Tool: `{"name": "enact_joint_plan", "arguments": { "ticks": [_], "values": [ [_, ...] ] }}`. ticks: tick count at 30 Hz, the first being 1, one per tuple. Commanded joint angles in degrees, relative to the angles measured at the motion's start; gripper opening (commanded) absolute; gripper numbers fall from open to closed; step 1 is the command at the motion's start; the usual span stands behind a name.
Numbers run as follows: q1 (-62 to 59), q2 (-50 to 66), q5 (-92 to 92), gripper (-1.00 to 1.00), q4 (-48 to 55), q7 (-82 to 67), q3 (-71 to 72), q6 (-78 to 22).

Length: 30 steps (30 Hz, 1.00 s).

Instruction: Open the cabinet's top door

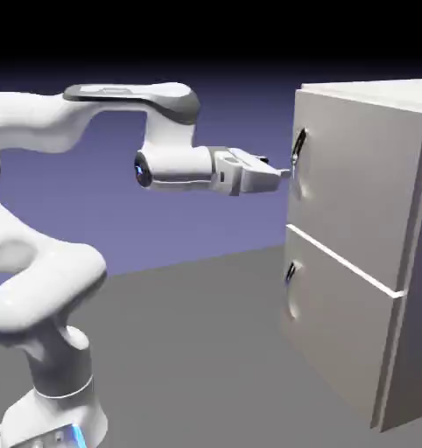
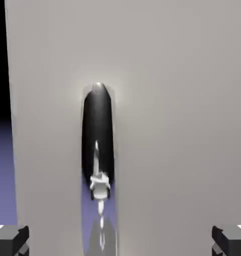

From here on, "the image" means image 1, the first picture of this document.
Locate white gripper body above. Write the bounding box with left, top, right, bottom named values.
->
left=228, top=147, right=281, bottom=197

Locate large pale grey cabinet door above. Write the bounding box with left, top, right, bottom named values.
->
left=286, top=88, right=422, bottom=292

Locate pale grey cabinet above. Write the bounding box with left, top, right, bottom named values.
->
left=279, top=79, right=422, bottom=434

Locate small pale grey cabinet door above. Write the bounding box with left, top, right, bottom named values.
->
left=279, top=226, right=405, bottom=429

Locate long dark curved door handle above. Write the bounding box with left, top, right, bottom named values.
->
left=290, top=127, right=308, bottom=176

